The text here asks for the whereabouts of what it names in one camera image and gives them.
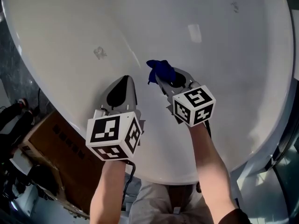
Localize black floor cable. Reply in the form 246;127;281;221
36;87;42;110

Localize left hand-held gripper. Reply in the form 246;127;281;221
85;75;145;161

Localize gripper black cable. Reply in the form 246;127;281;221
121;160;136;210
204;120;212;139

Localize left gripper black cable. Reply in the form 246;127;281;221
121;160;136;210

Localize white bathtub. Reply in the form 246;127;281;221
1;0;295;186

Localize dark glass window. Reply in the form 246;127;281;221
273;78;299;224

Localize grey trousers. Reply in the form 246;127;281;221
128;180;211;224

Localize person's right forearm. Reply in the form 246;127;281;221
188;124;239;224

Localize white low counter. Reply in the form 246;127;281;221
9;148;89;224

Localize person's left forearm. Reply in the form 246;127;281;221
89;160;128;224

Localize brown cardboard box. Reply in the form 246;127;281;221
18;111;106;219

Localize black shirt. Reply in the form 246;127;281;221
218;208;253;224

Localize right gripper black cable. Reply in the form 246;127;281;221
204;120;212;139

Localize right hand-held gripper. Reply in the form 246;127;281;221
155;68;216;127

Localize blue cloth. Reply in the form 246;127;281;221
146;59;176;85

